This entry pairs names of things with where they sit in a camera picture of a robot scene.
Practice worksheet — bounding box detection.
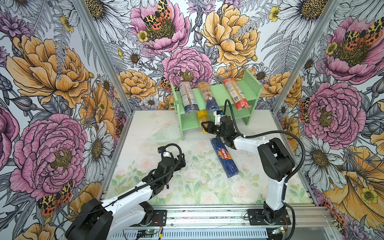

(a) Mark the aluminium front rail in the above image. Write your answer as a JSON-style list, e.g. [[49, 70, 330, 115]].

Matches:
[[74, 205, 340, 240]]

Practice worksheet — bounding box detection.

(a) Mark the blue Barilla spaghetti box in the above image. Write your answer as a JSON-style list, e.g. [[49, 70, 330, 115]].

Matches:
[[210, 138, 239, 178]]

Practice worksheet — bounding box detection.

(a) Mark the red white label spaghetti bag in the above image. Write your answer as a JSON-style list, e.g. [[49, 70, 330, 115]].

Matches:
[[223, 78, 251, 110]]

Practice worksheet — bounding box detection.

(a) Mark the small green circuit board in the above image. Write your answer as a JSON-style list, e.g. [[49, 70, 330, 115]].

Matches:
[[136, 230, 158, 240]]

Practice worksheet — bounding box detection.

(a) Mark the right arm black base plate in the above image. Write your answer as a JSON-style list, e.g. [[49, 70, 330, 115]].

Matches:
[[246, 208, 291, 226]]

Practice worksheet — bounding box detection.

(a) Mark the right black corrugated cable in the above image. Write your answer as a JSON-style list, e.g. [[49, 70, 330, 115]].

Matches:
[[223, 98, 306, 240]]

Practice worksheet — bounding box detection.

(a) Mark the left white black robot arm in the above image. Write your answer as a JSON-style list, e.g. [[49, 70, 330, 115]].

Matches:
[[65, 152, 186, 240]]

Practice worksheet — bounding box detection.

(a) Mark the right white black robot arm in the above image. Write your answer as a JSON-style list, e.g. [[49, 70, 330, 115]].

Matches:
[[201, 115, 295, 225]]

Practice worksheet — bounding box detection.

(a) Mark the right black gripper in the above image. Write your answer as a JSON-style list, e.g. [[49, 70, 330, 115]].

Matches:
[[201, 120, 227, 138]]

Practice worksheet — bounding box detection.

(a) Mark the green wooden two-tier shelf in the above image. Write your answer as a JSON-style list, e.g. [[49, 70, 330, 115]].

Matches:
[[170, 69, 264, 141]]

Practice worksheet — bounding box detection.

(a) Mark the yellow blue spaghetti bag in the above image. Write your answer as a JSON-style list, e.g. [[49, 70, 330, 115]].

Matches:
[[198, 81, 222, 112]]

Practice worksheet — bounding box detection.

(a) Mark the clear grey label spaghetti bag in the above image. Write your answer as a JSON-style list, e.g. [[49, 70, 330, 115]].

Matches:
[[179, 82, 199, 114]]

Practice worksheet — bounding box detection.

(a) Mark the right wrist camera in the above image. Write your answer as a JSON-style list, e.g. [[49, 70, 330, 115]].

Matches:
[[214, 111, 226, 126]]

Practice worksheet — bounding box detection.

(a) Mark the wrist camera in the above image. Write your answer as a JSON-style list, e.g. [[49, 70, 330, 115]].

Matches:
[[158, 146, 173, 158], [214, 111, 226, 126]]

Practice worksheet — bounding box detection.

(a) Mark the right aluminium corner post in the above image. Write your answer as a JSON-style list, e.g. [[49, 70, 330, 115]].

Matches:
[[272, 0, 341, 114]]

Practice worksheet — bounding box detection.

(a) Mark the black corrugated cable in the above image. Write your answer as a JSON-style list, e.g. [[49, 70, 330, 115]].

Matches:
[[223, 98, 306, 240], [53, 143, 184, 238]]

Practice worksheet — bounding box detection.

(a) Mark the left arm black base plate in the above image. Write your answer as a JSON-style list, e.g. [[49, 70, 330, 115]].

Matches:
[[138, 210, 168, 227]]

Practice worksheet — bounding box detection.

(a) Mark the left aluminium corner post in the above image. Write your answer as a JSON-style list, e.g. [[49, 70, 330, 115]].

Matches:
[[70, 0, 134, 116]]

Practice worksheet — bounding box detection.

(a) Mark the left black corrugated cable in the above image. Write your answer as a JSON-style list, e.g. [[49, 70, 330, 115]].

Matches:
[[53, 143, 184, 238]]

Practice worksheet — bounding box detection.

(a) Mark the aluminium corner post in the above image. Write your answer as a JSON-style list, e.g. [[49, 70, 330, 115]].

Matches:
[[70, 0, 134, 116], [272, 0, 341, 114]]

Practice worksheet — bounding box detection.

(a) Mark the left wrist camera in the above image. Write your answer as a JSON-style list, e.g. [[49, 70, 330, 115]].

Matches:
[[158, 146, 173, 158]]

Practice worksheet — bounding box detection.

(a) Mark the yellow Pastatime spaghetti bag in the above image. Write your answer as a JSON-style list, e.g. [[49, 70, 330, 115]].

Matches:
[[197, 110, 210, 134]]

